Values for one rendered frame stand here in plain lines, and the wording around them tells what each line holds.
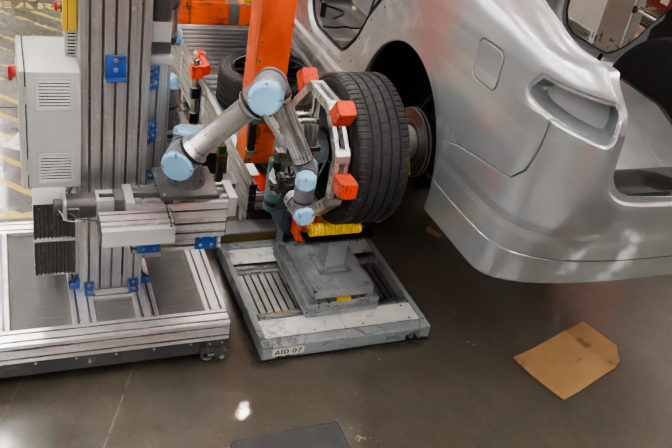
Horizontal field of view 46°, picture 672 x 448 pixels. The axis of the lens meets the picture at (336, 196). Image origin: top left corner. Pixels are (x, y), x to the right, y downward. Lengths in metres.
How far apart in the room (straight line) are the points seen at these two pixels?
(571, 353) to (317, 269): 1.30
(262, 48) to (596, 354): 2.18
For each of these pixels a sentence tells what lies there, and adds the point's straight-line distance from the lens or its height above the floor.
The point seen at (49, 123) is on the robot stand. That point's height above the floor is 1.03.
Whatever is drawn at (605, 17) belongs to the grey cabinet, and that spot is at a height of 0.50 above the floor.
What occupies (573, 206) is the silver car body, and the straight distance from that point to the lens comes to 2.76.
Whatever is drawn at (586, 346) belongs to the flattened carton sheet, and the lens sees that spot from 4.14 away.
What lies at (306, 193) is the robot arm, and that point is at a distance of 2.84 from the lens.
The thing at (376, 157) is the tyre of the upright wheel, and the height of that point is 0.97.
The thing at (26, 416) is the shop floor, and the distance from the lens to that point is 3.29.
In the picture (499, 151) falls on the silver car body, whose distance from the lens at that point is 2.82.
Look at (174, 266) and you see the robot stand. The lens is 3.65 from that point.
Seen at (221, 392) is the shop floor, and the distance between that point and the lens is 3.36.
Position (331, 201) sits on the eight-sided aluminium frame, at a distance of 3.21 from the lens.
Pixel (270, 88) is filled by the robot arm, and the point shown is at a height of 1.34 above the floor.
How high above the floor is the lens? 2.39
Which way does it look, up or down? 30 degrees down
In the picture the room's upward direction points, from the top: 11 degrees clockwise
